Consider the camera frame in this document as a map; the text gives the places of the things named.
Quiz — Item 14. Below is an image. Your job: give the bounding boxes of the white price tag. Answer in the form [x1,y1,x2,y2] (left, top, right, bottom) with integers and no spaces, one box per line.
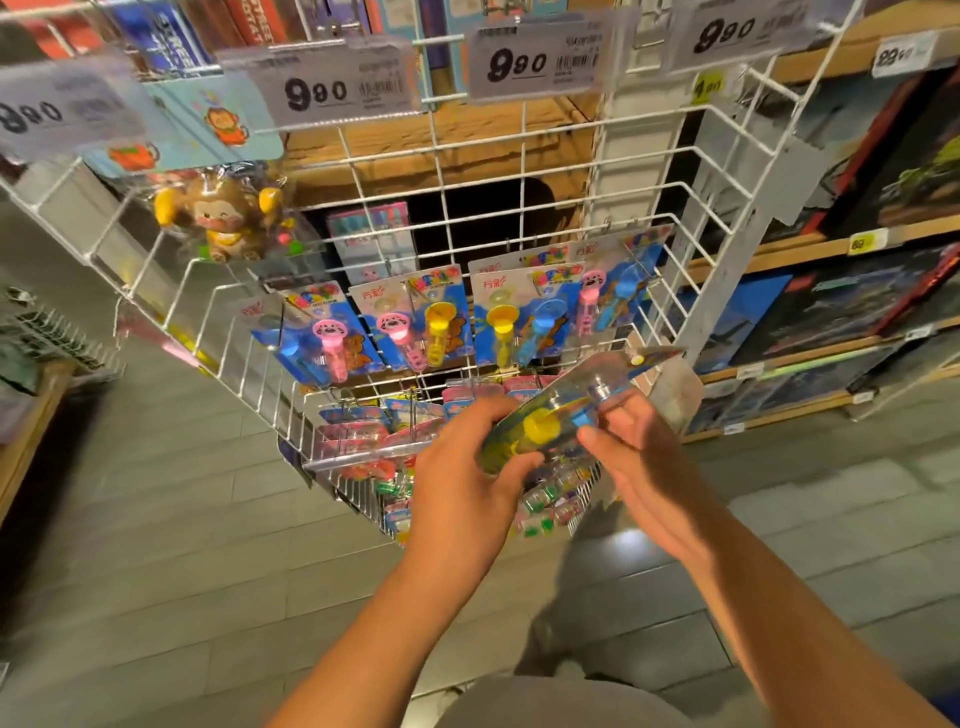
[660,0,824,74]
[222,40,425,132]
[0,60,155,164]
[462,12,635,104]

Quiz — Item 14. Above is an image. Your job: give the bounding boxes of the yellow blue bubble wand card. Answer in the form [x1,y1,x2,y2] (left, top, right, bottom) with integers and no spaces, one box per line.
[477,348,684,479]

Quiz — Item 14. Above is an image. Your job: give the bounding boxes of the row of colourful boxes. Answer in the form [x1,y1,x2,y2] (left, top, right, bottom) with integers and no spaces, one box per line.
[0,0,572,77]

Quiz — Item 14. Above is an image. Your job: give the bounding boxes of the person's right hand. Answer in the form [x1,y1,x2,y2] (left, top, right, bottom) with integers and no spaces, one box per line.
[577,393,722,564]

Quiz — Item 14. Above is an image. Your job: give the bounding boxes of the person's left forearm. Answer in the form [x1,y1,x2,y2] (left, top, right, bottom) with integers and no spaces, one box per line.
[270,562,497,728]

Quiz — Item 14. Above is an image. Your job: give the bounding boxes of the wooden goods shelf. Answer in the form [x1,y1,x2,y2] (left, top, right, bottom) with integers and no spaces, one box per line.
[0,360,77,527]

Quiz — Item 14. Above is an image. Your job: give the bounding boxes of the person's left hand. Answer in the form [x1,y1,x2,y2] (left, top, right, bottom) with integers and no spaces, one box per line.
[402,393,545,594]

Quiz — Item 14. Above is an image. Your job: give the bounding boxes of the brown monkey toy packet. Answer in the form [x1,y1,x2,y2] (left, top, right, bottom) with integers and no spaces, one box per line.
[82,75,297,267]

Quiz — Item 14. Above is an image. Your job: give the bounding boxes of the blue and pink bubble wand card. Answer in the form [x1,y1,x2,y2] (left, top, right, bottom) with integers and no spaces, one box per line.
[274,282,384,387]

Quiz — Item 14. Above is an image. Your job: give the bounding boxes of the wooden shelf unit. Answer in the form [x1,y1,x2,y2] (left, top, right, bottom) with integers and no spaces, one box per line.
[600,0,960,444]

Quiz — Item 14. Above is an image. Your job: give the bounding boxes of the white wire display rack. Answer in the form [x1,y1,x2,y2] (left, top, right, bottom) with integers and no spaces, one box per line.
[0,0,872,542]

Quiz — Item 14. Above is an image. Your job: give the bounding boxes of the pink and yellow bubble wand card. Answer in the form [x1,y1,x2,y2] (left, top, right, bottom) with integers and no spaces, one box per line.
[357,267,470,372]

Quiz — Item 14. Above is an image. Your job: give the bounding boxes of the bubble wand cards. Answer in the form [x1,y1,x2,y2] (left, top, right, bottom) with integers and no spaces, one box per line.
[468,225,674,369]

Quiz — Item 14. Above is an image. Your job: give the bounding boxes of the pile of small toy packets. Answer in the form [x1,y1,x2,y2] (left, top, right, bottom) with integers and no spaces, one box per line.
[307,375,602,539]

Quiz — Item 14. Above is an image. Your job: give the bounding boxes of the wooden display stand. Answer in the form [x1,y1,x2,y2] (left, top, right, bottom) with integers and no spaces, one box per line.
[285,97,594,197]

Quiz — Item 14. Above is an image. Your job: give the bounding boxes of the pink hanging packet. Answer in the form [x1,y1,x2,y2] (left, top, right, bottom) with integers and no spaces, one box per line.
[117,307,197,362]

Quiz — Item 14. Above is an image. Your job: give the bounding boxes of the clear plastic label holder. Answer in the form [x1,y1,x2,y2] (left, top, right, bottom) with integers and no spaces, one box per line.
[637,352,707,437]

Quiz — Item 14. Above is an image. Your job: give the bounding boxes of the person's grey clothing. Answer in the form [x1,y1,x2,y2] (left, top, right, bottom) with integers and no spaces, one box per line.
[435,675,692,728]

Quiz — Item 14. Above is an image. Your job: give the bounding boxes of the white wire side rack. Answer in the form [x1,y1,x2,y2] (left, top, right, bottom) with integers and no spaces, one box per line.
[0,285,122,384]

